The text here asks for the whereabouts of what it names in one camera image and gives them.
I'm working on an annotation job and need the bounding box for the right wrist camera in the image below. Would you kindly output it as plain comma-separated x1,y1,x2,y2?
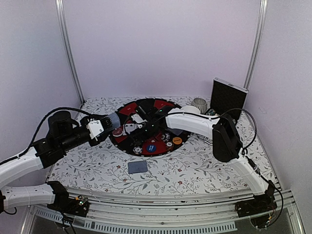
130,114,147,128

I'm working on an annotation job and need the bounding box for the left aluminium frame post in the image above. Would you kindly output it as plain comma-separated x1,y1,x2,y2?
55,0,85,105

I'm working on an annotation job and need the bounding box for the orange big blind button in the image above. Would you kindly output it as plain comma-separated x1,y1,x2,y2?
172,137,183,145

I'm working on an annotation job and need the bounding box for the aluminium front rail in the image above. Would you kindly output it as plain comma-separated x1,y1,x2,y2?
21,189,305,234

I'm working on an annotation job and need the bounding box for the white ceramic bowl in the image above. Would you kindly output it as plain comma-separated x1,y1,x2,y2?
181,105,201,114

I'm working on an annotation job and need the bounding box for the face-up spades card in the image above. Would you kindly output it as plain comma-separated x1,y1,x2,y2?
122,123,137,135

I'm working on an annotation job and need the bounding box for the clear red dealer button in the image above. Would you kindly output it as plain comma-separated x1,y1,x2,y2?
112,128,123,137

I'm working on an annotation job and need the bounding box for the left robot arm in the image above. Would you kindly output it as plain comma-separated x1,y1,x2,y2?
0,107,120,217

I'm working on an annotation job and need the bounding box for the right aluminium frame post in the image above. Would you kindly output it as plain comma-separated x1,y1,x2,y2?
244,0,268,90

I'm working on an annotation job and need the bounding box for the poker chip stack left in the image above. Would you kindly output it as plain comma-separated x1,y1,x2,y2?
206,109,216,116

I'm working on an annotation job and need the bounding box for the red hundred poker chip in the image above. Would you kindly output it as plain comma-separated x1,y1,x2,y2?
166,142,174,150

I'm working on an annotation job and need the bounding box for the aluminium poker chip case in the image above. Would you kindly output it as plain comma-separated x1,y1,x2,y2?
204,78,249,125

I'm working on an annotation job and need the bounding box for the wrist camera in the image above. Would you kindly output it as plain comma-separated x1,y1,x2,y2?
130,114,147,128
86,120,104,139

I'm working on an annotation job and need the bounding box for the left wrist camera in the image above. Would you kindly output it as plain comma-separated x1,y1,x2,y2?
86,120,104,139

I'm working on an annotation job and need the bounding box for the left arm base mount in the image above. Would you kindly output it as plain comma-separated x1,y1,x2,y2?
47,181,90,217

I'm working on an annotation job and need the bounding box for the dealt playing card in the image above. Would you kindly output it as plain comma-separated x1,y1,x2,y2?
128,160,148,174
171,129,184,136

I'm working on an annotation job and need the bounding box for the blue small blind button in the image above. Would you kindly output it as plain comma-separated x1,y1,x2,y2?
146,144,156,153

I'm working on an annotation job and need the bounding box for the aluminium frame post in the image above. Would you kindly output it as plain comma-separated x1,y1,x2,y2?
55,0,85,105
244,0,268,90

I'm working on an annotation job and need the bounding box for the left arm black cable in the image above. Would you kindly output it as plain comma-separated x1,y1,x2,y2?
0,106,108,164

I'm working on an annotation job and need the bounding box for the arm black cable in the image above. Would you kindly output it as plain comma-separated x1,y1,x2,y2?
0,106,108,164
207,108,285,195

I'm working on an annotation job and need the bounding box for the round red black poker mat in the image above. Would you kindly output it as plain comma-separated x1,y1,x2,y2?
109,98,191,156

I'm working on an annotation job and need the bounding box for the grey striped ceramic mug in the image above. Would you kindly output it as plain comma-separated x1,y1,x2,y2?
191,97,208,114

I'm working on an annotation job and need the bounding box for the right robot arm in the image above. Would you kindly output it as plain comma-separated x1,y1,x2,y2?
129,106,275,213

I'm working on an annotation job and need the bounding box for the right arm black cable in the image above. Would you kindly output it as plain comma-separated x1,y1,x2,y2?
207,108,285,195

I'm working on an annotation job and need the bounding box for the blue ten poker chip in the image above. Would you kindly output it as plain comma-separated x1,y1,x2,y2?
133,146,143,155

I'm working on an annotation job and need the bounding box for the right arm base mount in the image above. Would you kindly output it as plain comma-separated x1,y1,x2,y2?
234,186,284,230

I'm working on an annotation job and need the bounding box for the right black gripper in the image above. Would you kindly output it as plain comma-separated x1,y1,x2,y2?
130,120,160,145

